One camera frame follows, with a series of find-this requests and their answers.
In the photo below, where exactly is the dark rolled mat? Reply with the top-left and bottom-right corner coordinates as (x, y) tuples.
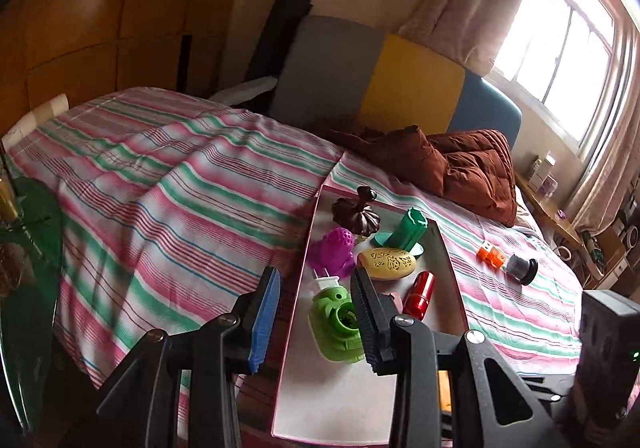
(245, 0), (314, 86)

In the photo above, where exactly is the beige checkered mattress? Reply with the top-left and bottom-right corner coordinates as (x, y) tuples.
(2, 94), (70, 149)

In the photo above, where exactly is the small orange plastic toy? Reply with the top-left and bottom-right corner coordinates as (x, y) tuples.
(476, 240), (505, 266)

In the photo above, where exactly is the brown quilted blanket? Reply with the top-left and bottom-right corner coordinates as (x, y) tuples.
(327, 124), (518, 228)

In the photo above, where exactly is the cluttered storage rack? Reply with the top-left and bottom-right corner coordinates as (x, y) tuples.
(575, 198), (640, 291)

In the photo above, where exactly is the silver metal tray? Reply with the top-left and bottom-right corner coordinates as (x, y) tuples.
(270, 180), (471, 446)

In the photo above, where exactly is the yellow carved oval case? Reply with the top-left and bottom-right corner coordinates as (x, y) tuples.
(356, 247), (418, 283)

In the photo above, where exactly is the wooden wardrobe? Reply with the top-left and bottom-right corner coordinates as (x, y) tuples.
(0, 0), (261, 139)

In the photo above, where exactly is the grey yellow blue headboard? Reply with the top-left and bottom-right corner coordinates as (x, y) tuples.
(270, 15), (523, 149)

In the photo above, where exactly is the red metallic cylinder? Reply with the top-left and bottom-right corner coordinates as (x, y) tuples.
(402, 270), (437, 321)

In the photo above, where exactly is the green plastic tower toy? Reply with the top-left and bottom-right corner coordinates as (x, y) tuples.
(372, 208), (430, 256)

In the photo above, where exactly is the black and grey cylinder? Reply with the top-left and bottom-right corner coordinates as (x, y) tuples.
(505, 253), (539, 286)

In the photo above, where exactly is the dark brown pumpkin-shaped ornament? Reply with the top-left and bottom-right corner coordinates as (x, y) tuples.
(331, 185), (383, 235)

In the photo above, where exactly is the green and white plug-in device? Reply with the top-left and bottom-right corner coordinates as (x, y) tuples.
(307, 268), (368, 364)

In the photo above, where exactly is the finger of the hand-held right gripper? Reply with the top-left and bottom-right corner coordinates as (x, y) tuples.
(520, 373), (583, 404)

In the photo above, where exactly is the purple plastic toy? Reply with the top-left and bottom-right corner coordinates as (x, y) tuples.
(306, 226), (356, 277)

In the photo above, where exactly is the window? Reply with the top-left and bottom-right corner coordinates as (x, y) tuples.
(492, 0), (631, 156)

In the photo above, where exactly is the green glass table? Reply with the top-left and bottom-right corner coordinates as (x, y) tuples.
(0, 175), (66, 434)

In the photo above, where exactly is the pale pillow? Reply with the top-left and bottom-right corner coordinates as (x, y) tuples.
(515, 188), (543, 235)

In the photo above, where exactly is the wooden bedside shelf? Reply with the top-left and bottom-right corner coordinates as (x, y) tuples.
(515, 173), (583, 246)

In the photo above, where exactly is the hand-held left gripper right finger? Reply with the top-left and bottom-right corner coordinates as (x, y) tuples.
(350, 266), (571, 448)

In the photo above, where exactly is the white box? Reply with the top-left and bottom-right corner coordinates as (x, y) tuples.
(530, 154), (557, 189)

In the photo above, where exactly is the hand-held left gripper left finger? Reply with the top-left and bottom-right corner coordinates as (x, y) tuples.
(96, 266), (282, 448)

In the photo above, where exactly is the striped bedsheet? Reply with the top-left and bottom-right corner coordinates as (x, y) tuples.
(5, 87), (586, 389)

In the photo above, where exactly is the yellow glass jar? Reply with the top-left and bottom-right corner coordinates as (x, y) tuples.
(0, 173), (21, 224)

